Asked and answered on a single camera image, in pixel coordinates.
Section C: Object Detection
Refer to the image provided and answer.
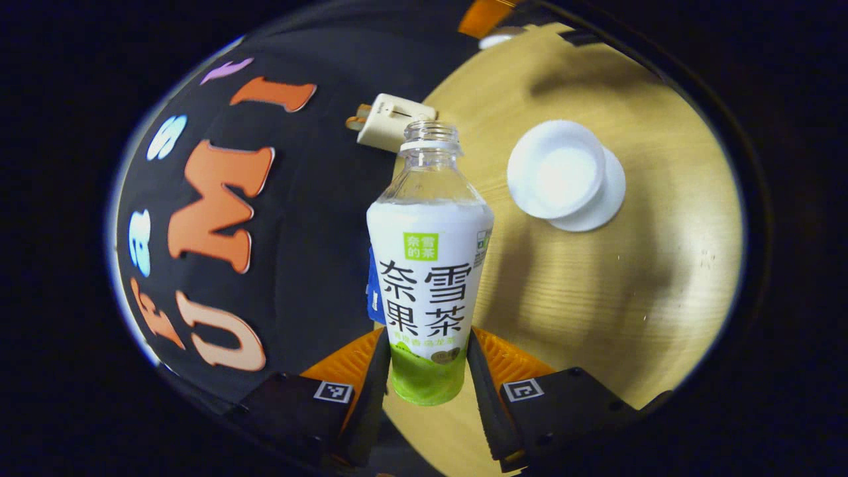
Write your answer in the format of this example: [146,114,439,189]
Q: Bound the white saucer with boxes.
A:
[549,145,627,233]

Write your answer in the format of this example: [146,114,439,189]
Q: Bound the white toaster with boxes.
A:
[356,93,439,155]

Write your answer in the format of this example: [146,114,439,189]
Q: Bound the white label water bottle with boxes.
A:
[366,119,495,407]

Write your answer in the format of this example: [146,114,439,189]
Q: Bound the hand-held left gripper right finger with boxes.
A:
[465,325,641,474]

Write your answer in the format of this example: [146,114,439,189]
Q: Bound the black backdrop cloth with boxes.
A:
[116,0,479,413]

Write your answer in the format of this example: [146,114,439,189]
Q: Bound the blue towel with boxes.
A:
[366,248,386,326]

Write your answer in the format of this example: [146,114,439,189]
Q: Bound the white teacup lid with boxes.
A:
[478,26,526,52]

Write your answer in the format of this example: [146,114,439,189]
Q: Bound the white teacup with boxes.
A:
[507,119,608,220]

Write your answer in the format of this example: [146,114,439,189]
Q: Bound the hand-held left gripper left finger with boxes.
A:
[227,327,393,469]

